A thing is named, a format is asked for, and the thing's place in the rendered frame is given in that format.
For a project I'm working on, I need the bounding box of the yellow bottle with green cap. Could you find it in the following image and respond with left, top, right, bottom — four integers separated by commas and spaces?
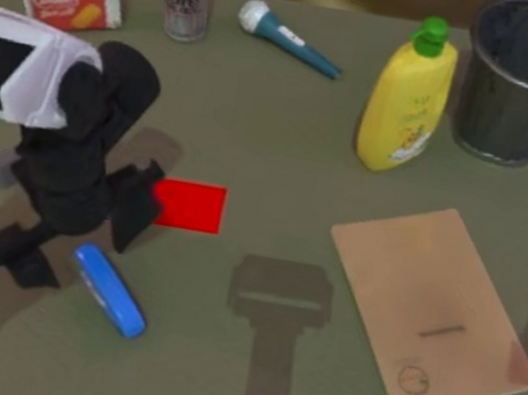
351, 6, 466, 183

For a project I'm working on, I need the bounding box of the tan rectangular board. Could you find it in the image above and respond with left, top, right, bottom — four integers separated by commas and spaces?
303, 189, 528, 395

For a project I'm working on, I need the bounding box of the teal toy microphone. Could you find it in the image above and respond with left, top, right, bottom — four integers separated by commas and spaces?
230, 0, 352, 82

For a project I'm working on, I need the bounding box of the red rectangular card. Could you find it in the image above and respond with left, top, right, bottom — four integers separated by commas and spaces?
147, 175, 229, 237

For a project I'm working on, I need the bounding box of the blue oblong stapler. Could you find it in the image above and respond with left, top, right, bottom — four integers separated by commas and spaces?
60, 240, 160, 342

